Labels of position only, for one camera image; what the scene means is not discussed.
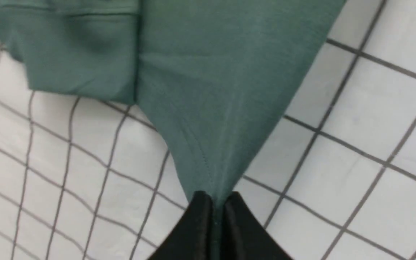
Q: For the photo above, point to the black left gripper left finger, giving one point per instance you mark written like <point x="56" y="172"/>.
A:
<point x="190" y="238"/>

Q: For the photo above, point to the green long-sleeve top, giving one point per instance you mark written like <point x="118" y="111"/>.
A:
<point x="213" y="76"/>

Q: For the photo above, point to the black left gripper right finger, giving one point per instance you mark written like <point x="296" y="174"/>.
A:
<point x="244" y="237"/>

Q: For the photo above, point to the white grid tablecloth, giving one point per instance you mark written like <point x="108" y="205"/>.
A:
<point x="87" y="179"/>

